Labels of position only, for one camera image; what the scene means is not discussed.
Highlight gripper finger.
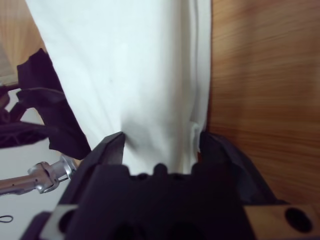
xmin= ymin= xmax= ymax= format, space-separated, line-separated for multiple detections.
xmin=199 ymin=131 xmax=286 ymax=206
xmin=0 ymin=121 xmax=49 ymax=149
xmin=58 ymin=131 xmax=126 ymax=209

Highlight white Unitree t-shirt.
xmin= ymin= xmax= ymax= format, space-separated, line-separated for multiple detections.
xmin=24 ymin=0 xmax=213 ymax=176

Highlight folded black clothes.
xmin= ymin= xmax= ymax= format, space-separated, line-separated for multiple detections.
xmin=16 ymin=48 xmax=92 ymax=161

